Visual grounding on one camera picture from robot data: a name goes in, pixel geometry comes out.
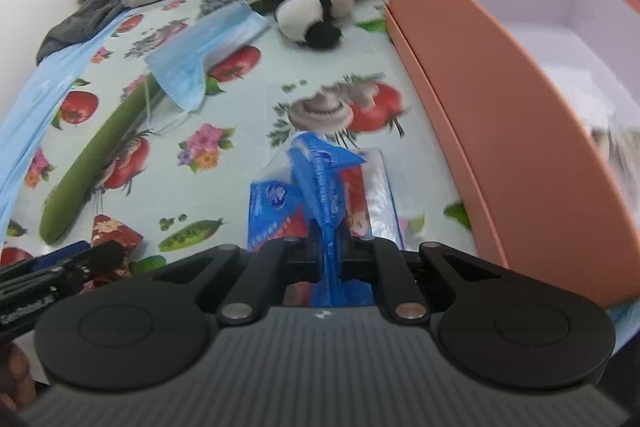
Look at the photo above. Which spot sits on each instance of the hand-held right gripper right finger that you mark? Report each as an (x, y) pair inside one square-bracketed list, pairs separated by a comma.
[(372, 257)]

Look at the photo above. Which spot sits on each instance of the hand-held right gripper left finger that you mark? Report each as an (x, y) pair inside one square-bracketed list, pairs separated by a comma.
[(285, 259)]

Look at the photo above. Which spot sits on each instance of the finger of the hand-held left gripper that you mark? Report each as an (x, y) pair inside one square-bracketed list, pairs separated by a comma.
[(102, 259), (60, 253)]

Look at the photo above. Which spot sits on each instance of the red snack packet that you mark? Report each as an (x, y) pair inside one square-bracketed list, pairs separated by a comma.
[(117, 232)]

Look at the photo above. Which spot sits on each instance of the blue tissue packet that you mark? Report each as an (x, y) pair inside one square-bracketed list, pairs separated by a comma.
[(272, 207)]

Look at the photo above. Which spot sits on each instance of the orange cardboard box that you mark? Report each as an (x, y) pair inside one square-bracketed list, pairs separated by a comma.
[(500, 107)]

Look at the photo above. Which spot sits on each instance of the clear plastic bag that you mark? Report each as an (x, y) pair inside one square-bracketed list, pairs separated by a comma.
[(615, 142)]

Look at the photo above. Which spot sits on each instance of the floral printed bed sheet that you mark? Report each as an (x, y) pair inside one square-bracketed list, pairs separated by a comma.
[(240, 132)]

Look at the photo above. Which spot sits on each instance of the light blue star quilt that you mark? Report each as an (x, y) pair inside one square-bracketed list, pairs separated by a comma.
[(45, 87)]

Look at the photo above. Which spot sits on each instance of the dark grey blanket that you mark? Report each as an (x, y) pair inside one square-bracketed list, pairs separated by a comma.
[(75, 29)]

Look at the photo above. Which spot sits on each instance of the blue face mask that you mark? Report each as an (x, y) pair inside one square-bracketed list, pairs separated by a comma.
[(200, 52)]

